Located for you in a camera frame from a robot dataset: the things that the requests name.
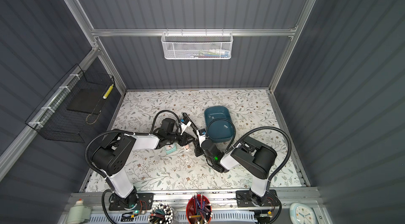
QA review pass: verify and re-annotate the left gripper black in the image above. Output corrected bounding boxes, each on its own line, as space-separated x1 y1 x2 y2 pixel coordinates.
167 130 196 147

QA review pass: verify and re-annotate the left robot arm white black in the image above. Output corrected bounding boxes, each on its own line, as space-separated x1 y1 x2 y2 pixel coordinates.
84 110 198 212

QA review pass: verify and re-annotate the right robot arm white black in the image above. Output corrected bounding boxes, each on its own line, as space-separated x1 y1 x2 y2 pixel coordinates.
190 118 292 207

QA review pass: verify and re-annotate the small mint alarm clock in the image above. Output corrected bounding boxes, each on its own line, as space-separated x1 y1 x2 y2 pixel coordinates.
165 144 177 154

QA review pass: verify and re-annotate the teal plastic tray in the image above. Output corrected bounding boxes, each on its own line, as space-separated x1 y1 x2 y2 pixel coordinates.
204 106 235 143

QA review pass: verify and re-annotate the red pencil cup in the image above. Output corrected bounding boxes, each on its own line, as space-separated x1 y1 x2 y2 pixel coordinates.
186 194 213 224

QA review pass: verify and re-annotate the black pen holder cup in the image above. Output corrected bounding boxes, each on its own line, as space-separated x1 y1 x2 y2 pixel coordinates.
148 204 176 224

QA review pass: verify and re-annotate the pale blue round clock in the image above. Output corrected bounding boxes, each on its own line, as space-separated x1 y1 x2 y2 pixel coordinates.
290 202 317 224

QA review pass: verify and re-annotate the white glue bottle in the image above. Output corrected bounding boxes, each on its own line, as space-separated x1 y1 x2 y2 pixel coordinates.
66 199 92 224

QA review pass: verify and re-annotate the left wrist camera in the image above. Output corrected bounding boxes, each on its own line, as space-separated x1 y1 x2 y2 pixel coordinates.
179 118 192 135

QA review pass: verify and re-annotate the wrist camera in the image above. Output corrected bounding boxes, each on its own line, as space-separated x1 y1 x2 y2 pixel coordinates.
179 118 192 135
197 129 207 147

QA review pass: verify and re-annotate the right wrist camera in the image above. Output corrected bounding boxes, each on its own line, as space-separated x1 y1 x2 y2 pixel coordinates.
197 129 207 147

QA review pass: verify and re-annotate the white wire wall basket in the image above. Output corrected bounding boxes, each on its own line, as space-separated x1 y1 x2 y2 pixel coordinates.
161 33 234 60

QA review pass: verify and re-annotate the black wire wall basket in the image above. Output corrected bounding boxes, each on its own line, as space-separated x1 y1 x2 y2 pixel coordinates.
25 68 115 143

